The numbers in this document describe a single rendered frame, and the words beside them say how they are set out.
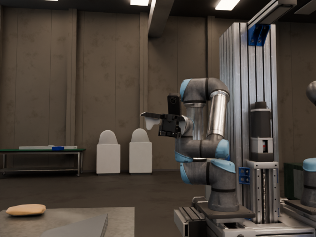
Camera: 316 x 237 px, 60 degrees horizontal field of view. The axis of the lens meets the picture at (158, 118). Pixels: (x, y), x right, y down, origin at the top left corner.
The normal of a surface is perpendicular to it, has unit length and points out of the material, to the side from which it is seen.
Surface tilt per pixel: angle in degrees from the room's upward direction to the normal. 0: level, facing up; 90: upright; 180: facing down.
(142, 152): 90
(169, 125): 90
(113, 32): 90
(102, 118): 90
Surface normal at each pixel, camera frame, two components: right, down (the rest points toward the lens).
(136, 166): 0.07, -0.06
